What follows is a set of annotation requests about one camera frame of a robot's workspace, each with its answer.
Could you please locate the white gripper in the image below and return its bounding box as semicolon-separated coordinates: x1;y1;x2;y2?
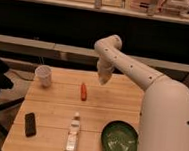
97;62;115;85

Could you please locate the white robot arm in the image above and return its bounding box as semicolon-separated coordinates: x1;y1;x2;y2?
94;35;189;151

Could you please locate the orange carrot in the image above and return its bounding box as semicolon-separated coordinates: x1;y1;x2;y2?
80;83;87;101

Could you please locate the green bowl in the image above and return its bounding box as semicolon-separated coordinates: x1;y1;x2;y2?
101;120;138;151

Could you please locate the clear plastic bottle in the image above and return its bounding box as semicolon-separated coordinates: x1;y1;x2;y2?
65;112;81;151

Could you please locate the wooden shelf bench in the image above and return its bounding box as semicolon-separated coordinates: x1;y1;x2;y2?
0;35;189;73

